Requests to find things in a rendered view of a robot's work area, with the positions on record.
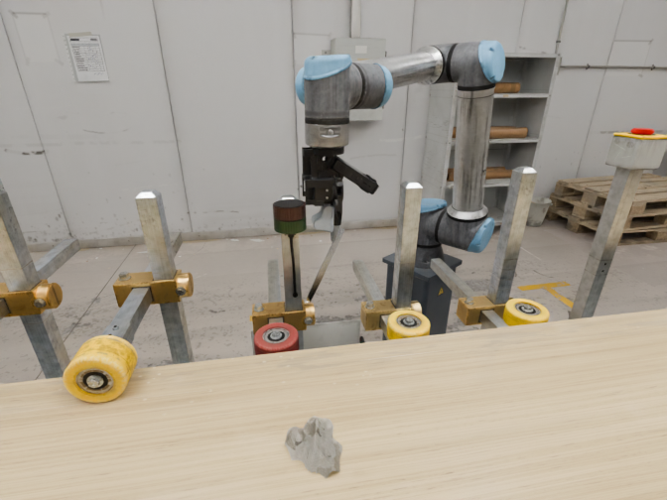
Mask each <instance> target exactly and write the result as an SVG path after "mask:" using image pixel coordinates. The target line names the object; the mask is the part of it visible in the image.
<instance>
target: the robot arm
mask: <svg viewBox="0 0 667 500"><path fill-rule="evenodd" d="M504 69H505V54H504V49H503V47H502V45H501V43H500V42H498V41H487V40H483V41H479V42H466V43H451V44H440V45H430V46H424V47H422V48H420V49H419V50H418V51H417V52H416V53H413V54H406V55H399V56H392V57H386V58H379V59H372V60H365V61H358V62H353V61H352V59H351V56H350V55H328V56H312V57H307V58H306V59H305V62H304V67H303V68H301V69H300V71H299V72H298V74H297V77H296V82H295V86H296V93H297V96H298V98H299V100H300V101H301V102H302V103H303V104H304V105H305V143H306V145H308V146H310V147H302V159H303V173H302V185H303V196H305V197H306V200H305V203H306V205H314V206H320V207H321V210H320V212H318V213H316V214H314V215H313V216H312V222H313V223H314V228H315V229H317V230H321V231H327V232H330V233H331V241H332V242H334V241H335V240H336V238H337V236H338V234H339V230H340V225H341V217H342V201H343V181H342V179H343V177H345V178H347V179H348V180H350V181H351V182H353V183H354V184H356V185H358V186H359V187H360V188H361V189H362V190H363V191H365V192H367V193H371V194H374V193H375V192H376V191H377V189H378V188H379V185H378V184H377V180H376V179H375V178H374V177H372V176H370V175H366V174H364V173H363V172H361V171H360V170H358V169H357V168H355V167H354V166H352V165H350V164H349V163H347V162H346V161H344V160H343V159H341V158H340V157H338V156H337V155H342V154H344V146H347V145H348V137H349V110H353V109H377V108H379V107H382V106H383V105H385V104H386V103H387V102H388V100H389V98H390V96H391V94H392V89H393V88H397V87H401V86H405V85H409V84H413V83H419V84H421V85H430V84H437V83H448V82H457V83H458V110H457V131H456V150H455V170H454V191H453V203H452V204H451V205H450V206H449V207H448V208H447V202H446V201H445V200H443V199H438V198H422V200H421V210H420V220H419V230H418V240H417V249H416V259H415V267H416V268H423V269H431V268H430V266H431V259H436V258H441V259H442V260H443V261H444V260H445V255H444V252H443V248H442V244H445V245H448V246H451V247H455V248H458V249H462V250H465V251H468V252H473V253H480V252H481V251H483V250H484V248H485V247H486V246H487V244H488V242H489V240H490V238H491V236H492V233H493V229H494V223H495V222H494V219H493V218H491V217H487V213H488V209H487V207H486V206H485V205H483V196H484V186H485V176H486V166H487V155H488V145H489V135H490V125H491V115H492V104H493V94H494V89H495V84H496V83H497V82H499V81H501V79H502V77H503V72H504ZM323 157H325V159H324V160H323ZM304 181H305V191H304ZM329 204H330V205H329Z"/></svg>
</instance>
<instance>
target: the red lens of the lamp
mask: <svg viewBox="0 0 667 500"><path fill-rule="evenodd" d="M275 202H276V201H275ZM275 202H274V203H275ZM274 203H273V217H274V218H275V219H278V220H283V221H293V220H299V219H302V218H304V217H306V203H305V202H304V205H302V206H300V207H296V208H280V207H277V206H275V205H274Z"/></svg>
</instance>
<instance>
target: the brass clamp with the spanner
mask: <svg viewBox="0 0 667 500"><path fill-rule="evenodd" d="M262 305H263V308H264V310H263V311H262V312H255V311H254V306H255V304H254V305H252V325H253V334H255V333H256V331H257V330H258V329H259V328H261V327H262V326H264V325H266V324H269V318H279V317H282V318H283V322H284V323H287V324H290V325H292V326H293V327H294V328H295V329H296V330H306V329H307V325H315V323H316V318H315V308H314V304H313V303H306V304H305V302H304V300H302V309H301V310H297V311H287V312H286V306H285V302H276V303H265V304H262Z"/></svg>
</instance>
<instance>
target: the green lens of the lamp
mask: <svg viewBox="0 0 667 500"><path fill-rule="evenodd" d="M273 219H274V230H275V231H276V232H278V233H282V234H296V233H300V232H303V231H305V230H306V229H307V218H306V217H305V218H304V219H302V220H300V221H295V222H282V221H278V220H276V219H275V218H274V217H273Z"/></svg>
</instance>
